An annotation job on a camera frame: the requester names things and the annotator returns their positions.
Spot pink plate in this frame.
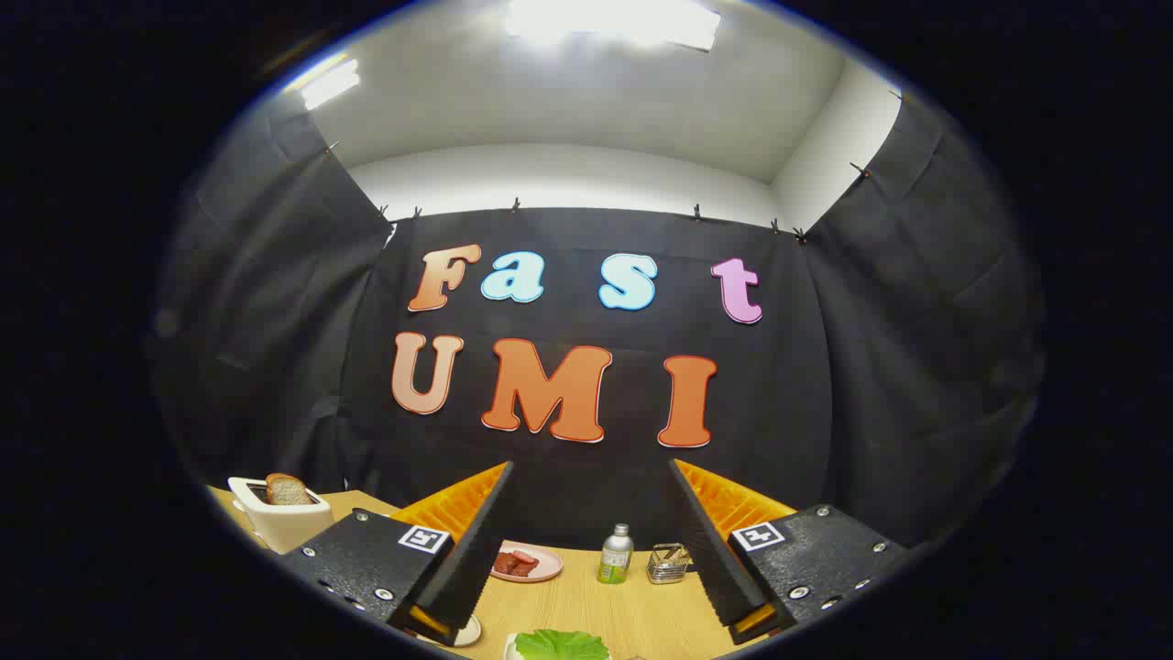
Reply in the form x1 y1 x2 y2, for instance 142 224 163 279
490 540 564 584

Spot small ceiling light panel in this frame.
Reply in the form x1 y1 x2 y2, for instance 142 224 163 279
298 60 362 112

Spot metal wire basket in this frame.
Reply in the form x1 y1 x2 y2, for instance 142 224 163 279
646 543 693 585

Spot large ceiling light panel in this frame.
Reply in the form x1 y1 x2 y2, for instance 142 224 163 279
504 0 721 52

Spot toasted bread slice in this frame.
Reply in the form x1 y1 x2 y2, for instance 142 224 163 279
266 473 314 506

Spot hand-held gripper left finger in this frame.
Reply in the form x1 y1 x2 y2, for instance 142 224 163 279
278 460 516 647

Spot green label metal bottle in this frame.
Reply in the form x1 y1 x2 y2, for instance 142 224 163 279
597 523 635 586

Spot white toaster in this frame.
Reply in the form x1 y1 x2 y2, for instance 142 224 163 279
227 475 335 555

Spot green lettuce leaf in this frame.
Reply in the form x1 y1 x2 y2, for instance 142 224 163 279
513 629 610 660

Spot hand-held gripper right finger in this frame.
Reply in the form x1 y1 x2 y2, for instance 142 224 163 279
667 458 908 645

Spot black backdrop cloth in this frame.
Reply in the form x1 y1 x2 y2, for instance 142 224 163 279
147 92 1046 553

